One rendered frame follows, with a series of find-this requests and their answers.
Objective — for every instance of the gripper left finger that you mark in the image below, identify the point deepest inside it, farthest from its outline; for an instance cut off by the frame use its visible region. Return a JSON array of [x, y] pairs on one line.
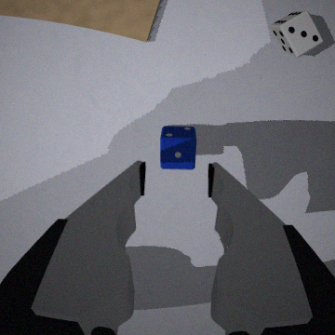
[[77, 275]]

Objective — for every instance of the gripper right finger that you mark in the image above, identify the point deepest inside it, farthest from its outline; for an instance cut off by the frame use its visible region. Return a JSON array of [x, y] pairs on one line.
[[268, 281]]

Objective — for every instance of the white die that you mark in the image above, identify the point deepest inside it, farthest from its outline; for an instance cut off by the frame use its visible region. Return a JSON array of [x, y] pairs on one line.
[[297, 33]]

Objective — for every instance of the blue die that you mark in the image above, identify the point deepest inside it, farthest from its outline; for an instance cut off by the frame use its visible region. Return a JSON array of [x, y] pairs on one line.
[[177, 148]]

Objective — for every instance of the tan mat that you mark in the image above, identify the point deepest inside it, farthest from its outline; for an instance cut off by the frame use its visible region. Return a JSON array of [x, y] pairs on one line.
[[129, 18]]

